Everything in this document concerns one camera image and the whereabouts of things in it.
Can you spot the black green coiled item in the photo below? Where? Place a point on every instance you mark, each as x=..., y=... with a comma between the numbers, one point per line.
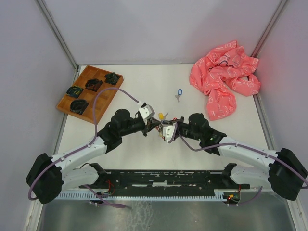
x=74, y=91

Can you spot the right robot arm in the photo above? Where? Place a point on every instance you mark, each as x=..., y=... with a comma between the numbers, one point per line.
x=281, y=171

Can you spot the key with light blue tag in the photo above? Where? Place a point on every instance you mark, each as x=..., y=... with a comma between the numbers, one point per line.
x=178, y=95

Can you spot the key with yellow tag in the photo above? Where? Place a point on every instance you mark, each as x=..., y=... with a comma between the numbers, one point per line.
x=161, y=116

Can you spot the black coiled item in tray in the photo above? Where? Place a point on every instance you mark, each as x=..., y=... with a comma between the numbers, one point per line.
x=78, y=106
x=112, y=78
x=93, y=84

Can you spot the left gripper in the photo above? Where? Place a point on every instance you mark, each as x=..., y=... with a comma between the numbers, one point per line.
x=151, y=122

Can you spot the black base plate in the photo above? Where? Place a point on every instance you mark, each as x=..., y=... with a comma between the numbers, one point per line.
x=164, y=182

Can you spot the white cable duct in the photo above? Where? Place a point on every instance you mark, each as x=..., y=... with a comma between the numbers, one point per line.
x=88, y=195

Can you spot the wooden compartment tray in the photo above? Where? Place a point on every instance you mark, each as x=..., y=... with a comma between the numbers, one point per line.
x=98, y=102

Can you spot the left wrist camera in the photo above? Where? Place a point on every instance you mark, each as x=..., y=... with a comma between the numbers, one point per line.
x=146, y=111

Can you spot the pink patterned cloth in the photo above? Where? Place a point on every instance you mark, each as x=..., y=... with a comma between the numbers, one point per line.
x=225, y=69

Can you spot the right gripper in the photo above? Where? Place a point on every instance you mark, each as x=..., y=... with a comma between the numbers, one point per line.
x=181, y=120

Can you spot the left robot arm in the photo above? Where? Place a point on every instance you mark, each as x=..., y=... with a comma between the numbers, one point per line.
x=46, y=176

